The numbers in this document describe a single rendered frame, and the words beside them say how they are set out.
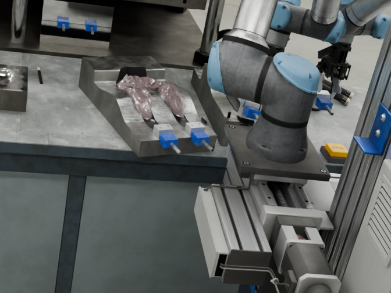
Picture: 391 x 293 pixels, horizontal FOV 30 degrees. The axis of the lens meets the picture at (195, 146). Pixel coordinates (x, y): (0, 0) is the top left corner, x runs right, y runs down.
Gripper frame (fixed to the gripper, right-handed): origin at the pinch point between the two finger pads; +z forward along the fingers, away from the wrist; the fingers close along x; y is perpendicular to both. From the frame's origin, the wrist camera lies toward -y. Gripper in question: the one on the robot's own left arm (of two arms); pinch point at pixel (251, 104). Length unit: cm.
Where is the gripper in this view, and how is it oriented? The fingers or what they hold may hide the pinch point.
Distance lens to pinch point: 229.1
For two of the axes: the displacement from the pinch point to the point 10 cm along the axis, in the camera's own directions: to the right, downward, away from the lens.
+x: 9.3, 2.0, 3.1
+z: -2.9, 9.2, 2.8
